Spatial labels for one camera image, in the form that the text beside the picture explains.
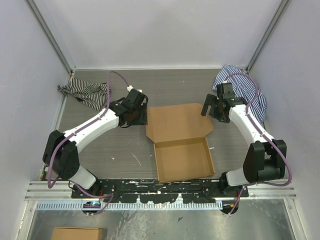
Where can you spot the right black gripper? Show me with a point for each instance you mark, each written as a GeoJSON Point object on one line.
{"type": "Point", "coordinates": [209, 101]}

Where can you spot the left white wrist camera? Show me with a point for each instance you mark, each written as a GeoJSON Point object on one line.
{"type": "Point", "coordinates": [130, 87]}

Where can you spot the brown cardboard box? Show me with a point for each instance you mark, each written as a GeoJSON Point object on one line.
{"type": "Point", "coordinates": [179, 135]}

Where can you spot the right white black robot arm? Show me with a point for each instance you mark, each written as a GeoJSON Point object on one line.
{"type": "Point", "coordinates": [265, 159]}

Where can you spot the aluminium frame post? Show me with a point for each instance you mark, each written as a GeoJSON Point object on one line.
{"type": "Point", "coordinates": [49, 35]}
{"type": "Point", "coordinates": [279, 12]}

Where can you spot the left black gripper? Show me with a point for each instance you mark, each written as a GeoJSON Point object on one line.
{"type": "Point", "coordinates": [143, 120]}

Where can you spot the right aluminium frame post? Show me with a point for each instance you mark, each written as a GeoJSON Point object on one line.
{"type": "Point", "coordinates": [279, 12]}

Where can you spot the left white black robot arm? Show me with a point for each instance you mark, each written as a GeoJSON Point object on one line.
{"type": "Point", "coordinates": [62, 149]}

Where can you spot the black white striped cloth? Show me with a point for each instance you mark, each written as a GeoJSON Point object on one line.
{"type": "Point", "coordinates": [90, 94]}

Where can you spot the left aluminium frame post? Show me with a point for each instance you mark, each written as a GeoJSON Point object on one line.
{"type": "Point", "coordinates": [49, 35]}

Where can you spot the small cardboard box foreground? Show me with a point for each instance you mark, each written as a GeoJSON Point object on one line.
{"type": "Point", "coordinates": [75, 233]}

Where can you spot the blue white striped cloth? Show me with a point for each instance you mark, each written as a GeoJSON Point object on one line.
{"type": "Point", "coordinates": [243, 87]}

